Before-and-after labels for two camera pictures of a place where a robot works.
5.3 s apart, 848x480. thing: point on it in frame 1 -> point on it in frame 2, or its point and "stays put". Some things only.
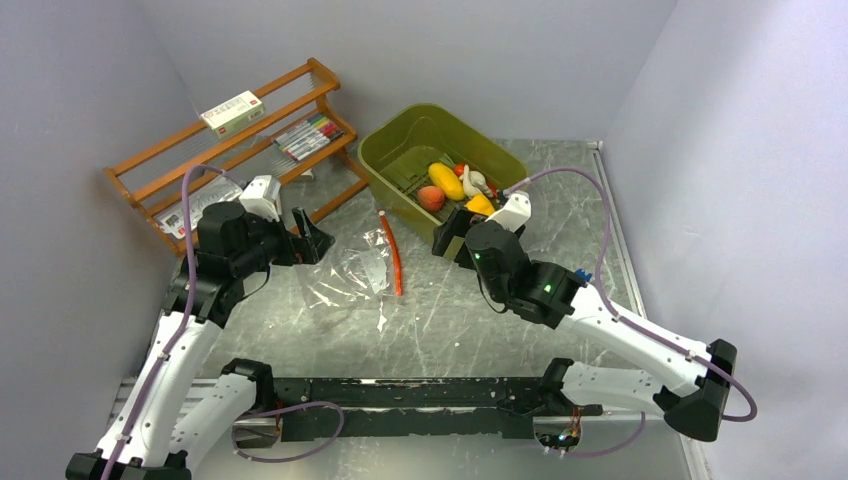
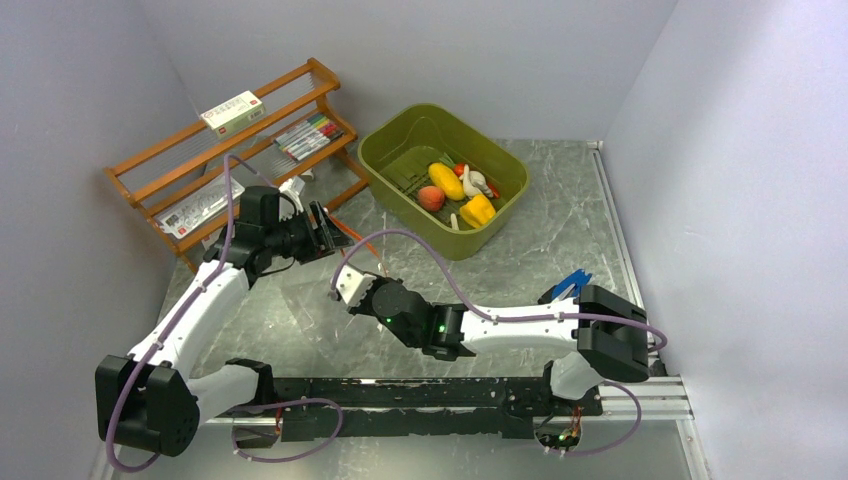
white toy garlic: x=477 y=179 stays put
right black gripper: x=458 y=223 -> x=362 y=307
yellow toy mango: x=447 y=180 stays put
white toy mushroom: x=469 y=189 stays put
